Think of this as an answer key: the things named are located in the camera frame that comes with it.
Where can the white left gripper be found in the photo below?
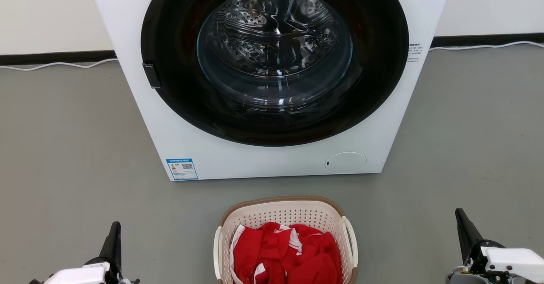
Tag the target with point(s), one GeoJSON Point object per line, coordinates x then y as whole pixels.
{"type": "Point", "coordinates": [80, 275]}

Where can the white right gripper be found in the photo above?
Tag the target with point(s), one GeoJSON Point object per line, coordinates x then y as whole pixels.
{"type": "Point", "coordinates": [514, 265]}

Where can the red and white garment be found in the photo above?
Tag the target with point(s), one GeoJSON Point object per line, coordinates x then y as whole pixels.
{"type": "Point", "coordinates": [310, 258]}

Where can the cream perforated laundry basket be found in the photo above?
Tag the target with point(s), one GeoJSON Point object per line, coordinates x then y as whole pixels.
{"type": "Point", "coordinates": [280, 211]}

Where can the blue energy label sticker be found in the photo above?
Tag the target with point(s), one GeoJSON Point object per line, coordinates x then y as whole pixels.
{"type": "Point", "coordinates": [182, 170]}

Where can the round white filter cover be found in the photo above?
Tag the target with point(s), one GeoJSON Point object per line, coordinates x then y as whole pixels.
{"type": "Point", "coordinates": [346, 163]}

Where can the white front-load washing machine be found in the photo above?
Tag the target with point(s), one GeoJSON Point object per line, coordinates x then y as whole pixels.
{"type": "Point", "coordinates": [136, 105]}

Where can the black round washer door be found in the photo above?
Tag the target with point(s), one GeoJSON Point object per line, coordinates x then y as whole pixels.
{"type": "Point", "coordinates": [170, 84]}

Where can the small printed text sticker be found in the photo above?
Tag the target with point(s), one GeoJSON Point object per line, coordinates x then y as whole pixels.
{"type": "Point", "coordinates": [414, 53]}

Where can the steel washer drum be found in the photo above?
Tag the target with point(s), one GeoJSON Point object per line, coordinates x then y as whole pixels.
{"type": "Point", "coordinates": [272, 33]}

